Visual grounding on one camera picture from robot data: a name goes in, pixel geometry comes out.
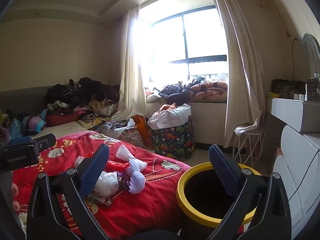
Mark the short cream curtain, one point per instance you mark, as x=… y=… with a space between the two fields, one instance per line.
x=130 y=80

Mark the long cream curtain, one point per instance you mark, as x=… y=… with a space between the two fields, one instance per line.
x=242 y=67

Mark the black bag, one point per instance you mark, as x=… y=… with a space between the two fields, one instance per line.
x=285 y=88

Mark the red plastic wrapper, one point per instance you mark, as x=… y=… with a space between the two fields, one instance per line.
x=115 y=165

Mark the orange bag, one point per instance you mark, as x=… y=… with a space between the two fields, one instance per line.
x=142 y=130

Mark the white round foam net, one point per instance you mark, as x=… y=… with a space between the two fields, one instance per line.
x=137 y=182

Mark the orange cloth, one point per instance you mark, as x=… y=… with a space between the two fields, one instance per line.
x=166 y=107

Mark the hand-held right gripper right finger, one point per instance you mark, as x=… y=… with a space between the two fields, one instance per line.
x=222 y=170

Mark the yellow rimmed black trash bin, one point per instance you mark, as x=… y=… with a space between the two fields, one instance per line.
x=181 y=192

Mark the white vanity desk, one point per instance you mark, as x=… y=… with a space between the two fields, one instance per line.
x=287 y=112

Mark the grey headboard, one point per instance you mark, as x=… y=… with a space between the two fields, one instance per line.
x=20 y=100

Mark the white drawer unit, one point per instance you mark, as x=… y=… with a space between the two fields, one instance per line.
x=290 y=160

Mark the colourful clothes pile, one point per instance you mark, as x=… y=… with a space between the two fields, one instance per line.
x=90 y=117

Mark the floral fabric bag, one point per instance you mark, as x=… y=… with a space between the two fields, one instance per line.
x=131 y=137

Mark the dinosaur print storage bag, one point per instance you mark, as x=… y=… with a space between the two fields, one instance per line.
x=172 y=142

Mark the red floral blanket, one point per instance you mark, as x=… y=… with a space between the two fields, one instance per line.
x=150 y=205

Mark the beige bed sheet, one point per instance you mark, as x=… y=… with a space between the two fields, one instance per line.
x=65 y=130

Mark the white bow-shaped cloth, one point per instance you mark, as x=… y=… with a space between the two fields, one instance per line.
x=122 y=153

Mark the orange patterned quilt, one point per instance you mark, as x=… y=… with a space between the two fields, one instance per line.
x=210 y=90

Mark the grey white cloth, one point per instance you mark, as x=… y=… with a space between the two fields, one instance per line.
x=117 y=126

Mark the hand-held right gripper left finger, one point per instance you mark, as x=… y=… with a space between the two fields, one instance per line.
x=96 y=170

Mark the blue striped bag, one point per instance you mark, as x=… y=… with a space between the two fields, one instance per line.
x=32 y=123

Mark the pale cloth bundle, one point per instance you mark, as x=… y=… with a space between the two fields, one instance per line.
x=152 y=96

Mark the clear cosmetics organizer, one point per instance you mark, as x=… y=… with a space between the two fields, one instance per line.
x=313 y=88

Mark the white plastic bag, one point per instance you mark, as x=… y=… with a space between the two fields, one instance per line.
x=170 y=118
x=107 y=183

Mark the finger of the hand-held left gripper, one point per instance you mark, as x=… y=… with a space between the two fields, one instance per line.
x=21 y=140
x=46 y=141

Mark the dark clothes pile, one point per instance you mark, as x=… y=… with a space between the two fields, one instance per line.
x=87 y=87

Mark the curved vanity mirror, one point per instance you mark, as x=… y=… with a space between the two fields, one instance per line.
x=310 y=55

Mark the purple foil wrapper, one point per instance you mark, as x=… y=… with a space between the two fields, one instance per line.
x=123 y=180

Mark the white window bench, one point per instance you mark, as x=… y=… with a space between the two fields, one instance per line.
x=207 y=122

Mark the small yellow item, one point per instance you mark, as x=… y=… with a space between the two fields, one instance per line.
x=273 y=95

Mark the dark jacket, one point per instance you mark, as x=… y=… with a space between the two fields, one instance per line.
x=175 y=92

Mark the black framed window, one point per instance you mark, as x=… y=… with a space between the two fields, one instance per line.
x=200 y=37

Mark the colourful plush toy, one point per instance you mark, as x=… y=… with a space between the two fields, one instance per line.
x=7 y=127

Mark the brown candy bar wrapper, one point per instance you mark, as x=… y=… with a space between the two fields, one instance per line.
x=100 y=200

